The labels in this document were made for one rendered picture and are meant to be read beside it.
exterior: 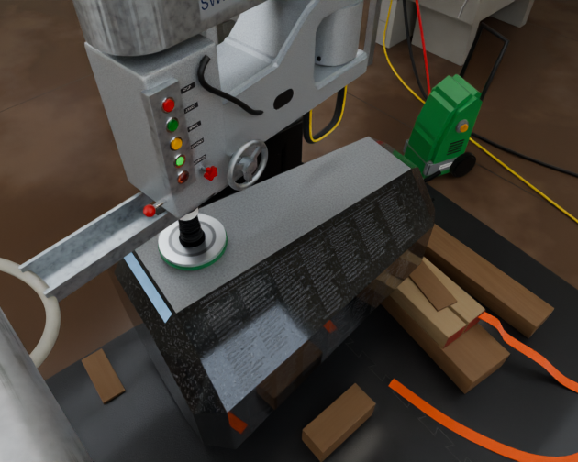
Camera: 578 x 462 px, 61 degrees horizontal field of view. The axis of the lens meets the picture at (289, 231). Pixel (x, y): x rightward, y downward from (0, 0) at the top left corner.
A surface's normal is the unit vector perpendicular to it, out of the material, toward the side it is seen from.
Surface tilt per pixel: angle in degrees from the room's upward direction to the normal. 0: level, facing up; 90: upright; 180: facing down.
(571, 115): 0
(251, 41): 40
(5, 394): 27
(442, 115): 72
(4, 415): 19
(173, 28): 90
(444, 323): 0
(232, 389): 45
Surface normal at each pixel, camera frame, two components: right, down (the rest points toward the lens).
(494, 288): 0.00, -0.66
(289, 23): -0.42, -0.14
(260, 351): 0.45, -0.05
